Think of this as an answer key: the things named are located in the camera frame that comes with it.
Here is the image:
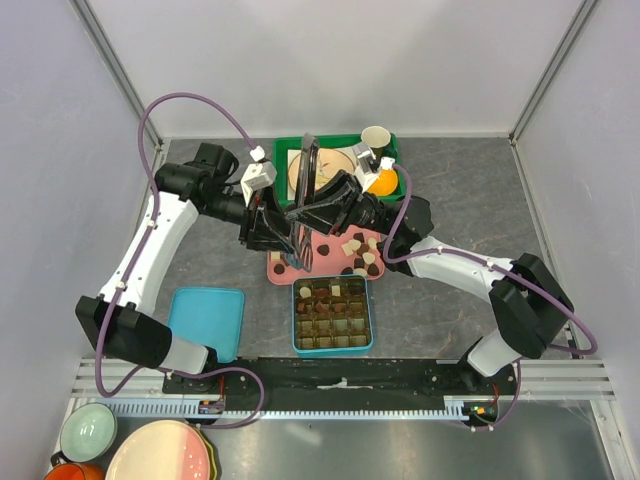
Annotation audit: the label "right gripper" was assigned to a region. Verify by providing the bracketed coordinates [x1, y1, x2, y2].
[284, 170, 395, 238]

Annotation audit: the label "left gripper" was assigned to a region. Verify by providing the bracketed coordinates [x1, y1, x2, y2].
[202, 182, 298, 254]

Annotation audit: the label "metal tongs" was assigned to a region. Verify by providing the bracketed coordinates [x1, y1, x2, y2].
[287, 133, 320, 272]

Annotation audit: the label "pink chocolate tray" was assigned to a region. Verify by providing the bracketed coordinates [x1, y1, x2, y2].
[266, 226, 386, 286]

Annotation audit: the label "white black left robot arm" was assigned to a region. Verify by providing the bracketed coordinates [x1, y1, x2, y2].
[75, 143, 291, 393]

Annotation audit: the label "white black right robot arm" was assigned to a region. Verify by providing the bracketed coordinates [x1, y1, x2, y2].
[369, 167, 541, 359]

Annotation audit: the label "brown plastic chocolate insert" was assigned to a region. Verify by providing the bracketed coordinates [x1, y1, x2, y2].
[295, 278, 372, 350]

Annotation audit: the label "blue chocolate tin box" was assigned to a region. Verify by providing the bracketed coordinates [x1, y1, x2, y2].
[290, 274, 375, 357]

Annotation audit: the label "decorated ceramic plate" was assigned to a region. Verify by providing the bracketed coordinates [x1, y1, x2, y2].
[287, 148, 355, 194]

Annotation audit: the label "yellow bowl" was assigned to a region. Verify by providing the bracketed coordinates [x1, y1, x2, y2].
[367, 169, 399, 197]

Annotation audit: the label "green mug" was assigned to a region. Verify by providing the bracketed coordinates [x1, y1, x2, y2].
[360, 125, 397, 158]

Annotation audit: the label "green plastic crate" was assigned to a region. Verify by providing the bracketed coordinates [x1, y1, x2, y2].
[271, 133, 407, 211]

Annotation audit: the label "blue tin lid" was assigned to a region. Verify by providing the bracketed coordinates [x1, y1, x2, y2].
[168, 287, 245, 364]

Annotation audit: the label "pink white plate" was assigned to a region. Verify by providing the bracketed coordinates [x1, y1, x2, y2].
[105, 420, 218, 480]

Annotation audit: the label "pale green bowl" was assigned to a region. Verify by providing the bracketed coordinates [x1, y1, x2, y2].
[60, 403, 118, 462]

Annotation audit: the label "orange red mug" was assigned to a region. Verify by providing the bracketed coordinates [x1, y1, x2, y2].
[44, 452, 106, 480]

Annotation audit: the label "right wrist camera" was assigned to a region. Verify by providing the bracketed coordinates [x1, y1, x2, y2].
[352, 142, 393, 191]

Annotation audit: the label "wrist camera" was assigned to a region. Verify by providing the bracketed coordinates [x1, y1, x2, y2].
[352, 142, 393, 191]
[240, 161, 277, 200]

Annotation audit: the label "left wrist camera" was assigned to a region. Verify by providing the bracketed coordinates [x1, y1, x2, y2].
[240, 161, 277, 200]

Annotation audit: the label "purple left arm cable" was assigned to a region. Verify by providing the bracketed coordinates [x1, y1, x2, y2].
[94, 91, 266, 430]

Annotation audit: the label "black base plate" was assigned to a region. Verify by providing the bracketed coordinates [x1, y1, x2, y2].
[164, 355, 521, 401]

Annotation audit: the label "slotted cable duct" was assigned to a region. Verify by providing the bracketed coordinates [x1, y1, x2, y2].
[96, 398, 470, 422]

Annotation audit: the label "aluminium frame rail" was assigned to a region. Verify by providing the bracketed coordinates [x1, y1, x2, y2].
[69, 0, 145, 120]

